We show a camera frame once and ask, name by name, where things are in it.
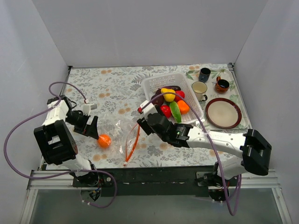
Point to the floral tablecloth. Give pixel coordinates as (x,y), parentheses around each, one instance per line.
(118,91)

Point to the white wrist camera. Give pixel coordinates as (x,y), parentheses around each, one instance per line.
(87,108)
(146,108)

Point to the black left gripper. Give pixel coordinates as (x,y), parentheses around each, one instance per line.
(88,125)

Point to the clear zip bag orange seal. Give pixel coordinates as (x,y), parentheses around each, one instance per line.
(123,134)

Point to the cream enamel mug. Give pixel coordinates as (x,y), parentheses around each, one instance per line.
(199,89)

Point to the dark red fake plum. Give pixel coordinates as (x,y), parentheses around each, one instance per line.
(157,99)

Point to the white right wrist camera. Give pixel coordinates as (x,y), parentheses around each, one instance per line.
(146,108)

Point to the purple fake eggplant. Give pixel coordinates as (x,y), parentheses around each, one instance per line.
(176,88)

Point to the floral serving tray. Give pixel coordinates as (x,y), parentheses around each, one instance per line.
(232,94)

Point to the yellow fake lemon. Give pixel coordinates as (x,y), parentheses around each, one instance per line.
(168,94)

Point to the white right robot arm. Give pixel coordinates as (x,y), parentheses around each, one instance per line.
(251,151)

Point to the red fake apple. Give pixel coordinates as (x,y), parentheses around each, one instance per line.
(166,111)

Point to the fake orange mandarin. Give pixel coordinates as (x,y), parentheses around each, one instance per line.
(183,107)

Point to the cream plate red rim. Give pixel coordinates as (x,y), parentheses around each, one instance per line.
(223,113)

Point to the fake watermelon slice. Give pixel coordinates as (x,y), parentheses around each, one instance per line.
(175,111)

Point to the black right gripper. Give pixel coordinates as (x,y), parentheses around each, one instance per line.
(144,124)

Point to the white plastic mesh basket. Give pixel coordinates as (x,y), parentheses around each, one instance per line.
(152,84)

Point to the dark blue mug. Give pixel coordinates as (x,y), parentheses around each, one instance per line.
(204,75)

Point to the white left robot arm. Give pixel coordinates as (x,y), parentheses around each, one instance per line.
(57,143)

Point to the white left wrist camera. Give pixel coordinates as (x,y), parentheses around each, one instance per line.
(87,108)

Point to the orange brown mug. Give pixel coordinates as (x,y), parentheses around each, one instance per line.
(221,85)

